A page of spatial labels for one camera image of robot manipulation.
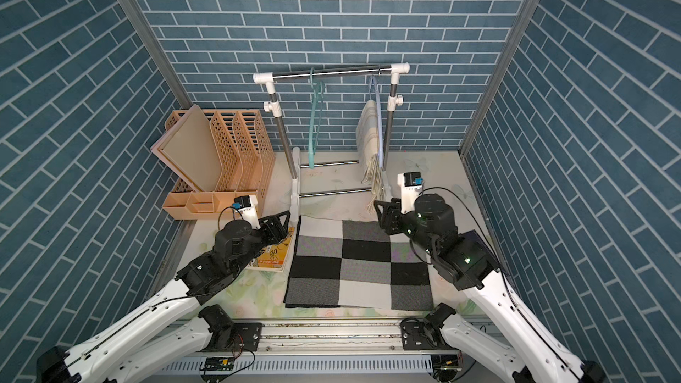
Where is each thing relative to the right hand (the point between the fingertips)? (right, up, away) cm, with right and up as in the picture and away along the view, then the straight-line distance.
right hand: (386, 201), depth 67 cm
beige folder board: (-68, +15, +28) cm, 75 cm away
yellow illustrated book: (-35, -21, +20) cm, 45 cm away
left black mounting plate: (-39, -38, +6) cm, 55 cm away
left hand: (-26, -5, +7) cm, 28 cm away
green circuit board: (-46, -45, +5) cm, 64 cm away
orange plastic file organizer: (-56, +14, +48) cm, 75 cm away
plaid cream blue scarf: (-4, +22, +18) cm, 28 cm away
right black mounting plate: (+9, -38, +7) cm, 40 cm away
